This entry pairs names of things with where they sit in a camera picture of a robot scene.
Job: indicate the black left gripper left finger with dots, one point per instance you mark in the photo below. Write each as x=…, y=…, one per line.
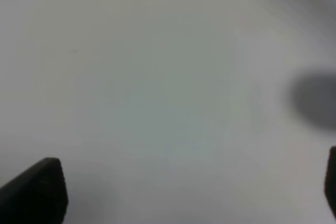
x=37, y=195

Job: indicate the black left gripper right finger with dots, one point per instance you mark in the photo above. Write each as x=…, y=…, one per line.
x=330, y=181

